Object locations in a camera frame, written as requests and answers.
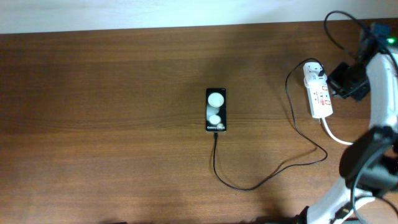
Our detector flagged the black charging cable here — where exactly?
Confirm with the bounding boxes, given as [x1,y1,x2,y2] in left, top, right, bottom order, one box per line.
[212,57,328,192]

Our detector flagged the black smartphone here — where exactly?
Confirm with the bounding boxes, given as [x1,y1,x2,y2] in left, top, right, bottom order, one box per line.
[205,88,228,133]

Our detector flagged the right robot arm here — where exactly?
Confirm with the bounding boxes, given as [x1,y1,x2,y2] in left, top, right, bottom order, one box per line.
[296,23,397,223]

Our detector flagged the white USB charger adapter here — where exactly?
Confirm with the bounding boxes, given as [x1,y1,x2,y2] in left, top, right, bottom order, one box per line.
[303,62,325,84]

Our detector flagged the white power strip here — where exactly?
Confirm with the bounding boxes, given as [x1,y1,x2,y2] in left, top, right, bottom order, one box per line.
[303,74,333,119]

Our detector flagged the white power strip cord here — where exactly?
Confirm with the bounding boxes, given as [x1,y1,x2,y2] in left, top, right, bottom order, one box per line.
[320,116,354,146]

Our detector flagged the right camera black cable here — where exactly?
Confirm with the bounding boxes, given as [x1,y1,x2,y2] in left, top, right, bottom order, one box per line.
[323,10,398,224]

